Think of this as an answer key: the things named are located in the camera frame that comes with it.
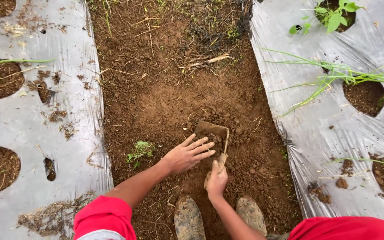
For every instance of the person's left hand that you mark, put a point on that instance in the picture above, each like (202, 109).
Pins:
(182, 157)

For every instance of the person's right hand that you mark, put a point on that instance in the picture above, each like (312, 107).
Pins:
(216, 181)

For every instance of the muddy hand hoe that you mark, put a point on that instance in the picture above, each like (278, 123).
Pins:
(216, 143)

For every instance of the small green weed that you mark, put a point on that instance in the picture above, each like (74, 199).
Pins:
(141, 150)

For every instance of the muddy left boot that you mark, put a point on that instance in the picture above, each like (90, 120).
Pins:
(189, 218)

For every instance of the muddy boot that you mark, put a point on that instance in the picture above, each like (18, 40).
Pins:
(189, 218)
(251, 215)

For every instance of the muddy right boot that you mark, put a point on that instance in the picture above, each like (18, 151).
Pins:
(251, 215)

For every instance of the red shirt left sleeve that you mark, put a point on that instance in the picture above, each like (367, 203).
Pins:
(103, 220)

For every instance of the red shirt sleeve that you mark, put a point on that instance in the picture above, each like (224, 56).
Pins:
(347, 229)
(103, 220)

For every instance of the dry plant debris pile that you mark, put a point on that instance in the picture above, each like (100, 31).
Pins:
(212, 43)

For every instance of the silver plastic mulch sheet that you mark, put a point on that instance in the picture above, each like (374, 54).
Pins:
(332, 110)
(35, 133)

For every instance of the red shirt right sleeve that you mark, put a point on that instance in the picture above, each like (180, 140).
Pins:
(347, 229)

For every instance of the thin green leaf plant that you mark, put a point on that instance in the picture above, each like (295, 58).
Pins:
(375, 161)

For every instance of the long-leaf green onion plant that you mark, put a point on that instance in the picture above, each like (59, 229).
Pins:
(337, 75)

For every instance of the broad-leaf green seedling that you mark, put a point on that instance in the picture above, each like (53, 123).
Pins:
(332, 16)

